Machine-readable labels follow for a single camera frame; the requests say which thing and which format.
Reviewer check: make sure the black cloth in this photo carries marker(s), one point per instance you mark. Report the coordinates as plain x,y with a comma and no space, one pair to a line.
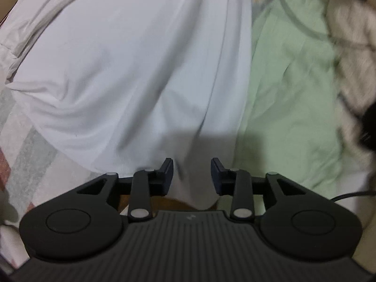
370,129

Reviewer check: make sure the cream white garment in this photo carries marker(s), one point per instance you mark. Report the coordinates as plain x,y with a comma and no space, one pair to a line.
355,50

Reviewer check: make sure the light green cloth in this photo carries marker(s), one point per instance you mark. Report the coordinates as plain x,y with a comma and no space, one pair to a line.
293,94

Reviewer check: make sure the pink grey checked mat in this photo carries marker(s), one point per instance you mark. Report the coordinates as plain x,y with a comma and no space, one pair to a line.
35,167

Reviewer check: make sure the white t-shirt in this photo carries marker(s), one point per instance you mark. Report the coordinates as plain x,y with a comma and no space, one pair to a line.
132,64

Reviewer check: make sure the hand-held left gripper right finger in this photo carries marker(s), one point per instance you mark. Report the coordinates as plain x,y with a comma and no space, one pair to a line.
216,176

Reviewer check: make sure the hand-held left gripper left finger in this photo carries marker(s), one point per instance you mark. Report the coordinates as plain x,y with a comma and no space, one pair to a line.
169,176

